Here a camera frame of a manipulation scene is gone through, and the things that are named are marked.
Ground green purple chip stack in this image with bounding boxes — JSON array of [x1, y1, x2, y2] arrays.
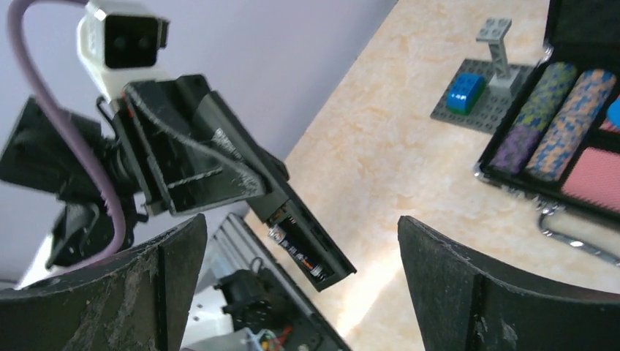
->
[[489, 62, 578, 175]]

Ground pink card deck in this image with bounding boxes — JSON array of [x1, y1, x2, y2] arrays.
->
[[562, 147, 619, 213]]

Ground blue round chip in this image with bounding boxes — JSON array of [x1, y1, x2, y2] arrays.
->
[[605, 97, 619, 129]]

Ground black AAA battery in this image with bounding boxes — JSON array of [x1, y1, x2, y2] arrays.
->
[[268, 225, 326, 282]]

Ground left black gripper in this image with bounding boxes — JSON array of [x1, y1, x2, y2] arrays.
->
[[113, 75, 266, 216]]

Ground blue lego brick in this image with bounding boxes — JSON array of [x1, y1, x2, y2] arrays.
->
[[446, 73, 486, 116]]

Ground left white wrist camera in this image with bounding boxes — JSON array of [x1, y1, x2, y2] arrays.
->
[[77, 1, 170, 102]]

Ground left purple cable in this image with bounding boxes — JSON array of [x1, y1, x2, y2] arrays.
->
[[7, 0, 128, 272]]

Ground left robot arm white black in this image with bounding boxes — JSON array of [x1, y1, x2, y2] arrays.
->
[[1, 75, 265, 268]]

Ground grey lego tower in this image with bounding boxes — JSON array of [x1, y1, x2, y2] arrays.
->
[[475, 17, 523, 97]]

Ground black poker chip case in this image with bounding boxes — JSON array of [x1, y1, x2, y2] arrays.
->
[[475, 1, 619, 265]]

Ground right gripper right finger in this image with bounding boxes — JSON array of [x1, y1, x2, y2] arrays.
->
[[398, 216, 619, 351]]

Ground black remote control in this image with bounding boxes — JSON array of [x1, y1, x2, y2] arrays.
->
[[197, 91, 357, 292]]

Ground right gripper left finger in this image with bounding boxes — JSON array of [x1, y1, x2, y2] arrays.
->
[[1, 214, 208, 351]]

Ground grey lego baseplate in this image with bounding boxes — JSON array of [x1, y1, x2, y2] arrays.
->
[[430, 58, 515, 135]]

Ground blue orange chip stack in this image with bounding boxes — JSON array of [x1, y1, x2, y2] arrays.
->
[[524, 69, 616, 181]]

